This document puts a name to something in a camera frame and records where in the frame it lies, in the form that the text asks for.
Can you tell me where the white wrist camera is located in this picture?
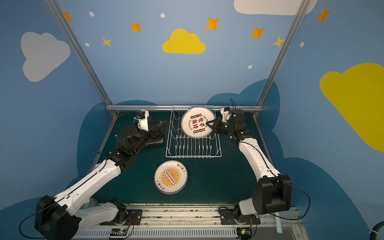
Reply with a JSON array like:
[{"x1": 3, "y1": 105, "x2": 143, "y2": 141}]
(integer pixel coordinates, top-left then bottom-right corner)
[
  {"x1": 136, "y1": 110, "x2": 150, "y2": 132},
  {"x1": 220, "y1": 107, "x2": 232, "y2": 123}
]

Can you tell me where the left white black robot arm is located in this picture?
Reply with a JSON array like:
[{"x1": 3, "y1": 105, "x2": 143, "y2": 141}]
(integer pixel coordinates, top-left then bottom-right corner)
[{"x1": 34, "y1": 120, "x2": 167, "y2": 240}]

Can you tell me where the right small circuit board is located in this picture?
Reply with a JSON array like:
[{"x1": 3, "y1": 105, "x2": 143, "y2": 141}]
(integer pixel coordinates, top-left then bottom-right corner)
[{"x1": 236, "y1": 228, "x2": 252, "y2": 240}]

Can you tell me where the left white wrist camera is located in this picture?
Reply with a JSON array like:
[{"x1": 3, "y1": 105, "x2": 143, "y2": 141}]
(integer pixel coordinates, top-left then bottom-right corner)
[{"x1": 136, "y1": 110, "x2": 150, "y2": 132}]

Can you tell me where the left small circuit board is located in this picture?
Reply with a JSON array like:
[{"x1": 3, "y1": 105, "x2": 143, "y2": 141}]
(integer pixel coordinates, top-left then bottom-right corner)
[{"x1": 109, "y1": 228, "x2": 129, "y2": 240}]

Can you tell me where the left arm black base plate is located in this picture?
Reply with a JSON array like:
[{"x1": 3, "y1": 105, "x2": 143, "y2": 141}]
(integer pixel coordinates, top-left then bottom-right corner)
[{"x1": 100, "y1": 209, "x2": 143, "y2": 226}]

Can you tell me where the aluminium rail base frame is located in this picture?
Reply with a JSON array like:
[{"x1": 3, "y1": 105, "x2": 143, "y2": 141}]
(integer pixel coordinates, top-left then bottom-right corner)
[{"x1": 71, "y1": 204, "x2": 309, "y2": 240}]

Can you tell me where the round clear lidded container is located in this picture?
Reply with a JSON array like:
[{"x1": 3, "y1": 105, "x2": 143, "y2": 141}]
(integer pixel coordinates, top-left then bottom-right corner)
[{"x1": 81, "y1": 198, "x2": 99, "y2": 209}]

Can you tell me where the white wire dish rack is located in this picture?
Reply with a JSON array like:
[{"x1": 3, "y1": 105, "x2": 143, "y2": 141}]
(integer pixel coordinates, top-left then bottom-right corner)
[{"x1": 165, "y1": 105, "x2": 222, "y2": 159}]

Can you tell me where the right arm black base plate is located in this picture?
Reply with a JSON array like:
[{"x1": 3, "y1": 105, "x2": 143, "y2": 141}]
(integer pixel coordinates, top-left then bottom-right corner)
[{"x1": 218, "y1": 208, "x2": 261, "y2": 225}]

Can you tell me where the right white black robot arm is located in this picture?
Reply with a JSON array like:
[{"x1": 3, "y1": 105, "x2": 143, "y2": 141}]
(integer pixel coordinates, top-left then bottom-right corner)
[{"x1": 208, "y1": 107, "x2": 292, "y2": 215}]

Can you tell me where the black corrugated hose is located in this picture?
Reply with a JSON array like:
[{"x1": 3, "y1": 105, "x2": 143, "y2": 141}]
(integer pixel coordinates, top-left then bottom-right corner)
[{"x1": 369, "y1": 220, "x2": 384, "y2": 240}]

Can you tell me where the light blue toy spatula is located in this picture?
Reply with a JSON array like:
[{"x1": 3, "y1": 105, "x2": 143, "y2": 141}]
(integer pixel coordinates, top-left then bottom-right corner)
[{"x1": 275, "y1": 213, "x2": 283, "y2": 234}]

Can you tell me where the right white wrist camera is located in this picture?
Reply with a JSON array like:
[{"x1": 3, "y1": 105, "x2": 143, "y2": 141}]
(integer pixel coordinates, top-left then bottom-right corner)
[{"x1": 220, "y1": 107, "x2": 232, "y2": 123}]

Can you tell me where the white round plate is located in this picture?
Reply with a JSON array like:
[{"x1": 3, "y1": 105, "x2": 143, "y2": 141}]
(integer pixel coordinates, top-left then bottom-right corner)
[
  {"x1": 154, "y1": 161, "x2": 188, "y2": 195},
  {"x1": 181, "y1": 107, "x2": 215, "y2": 139}
]

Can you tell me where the small circuit board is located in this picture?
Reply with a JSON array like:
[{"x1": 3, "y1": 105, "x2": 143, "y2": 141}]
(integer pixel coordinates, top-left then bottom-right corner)
[
  {"x1": 109, "y1": 228, "x2": 129, "y2": 240},
  {"x1": 236, "y1": 228, "x2": 252, "y2": 240}
]

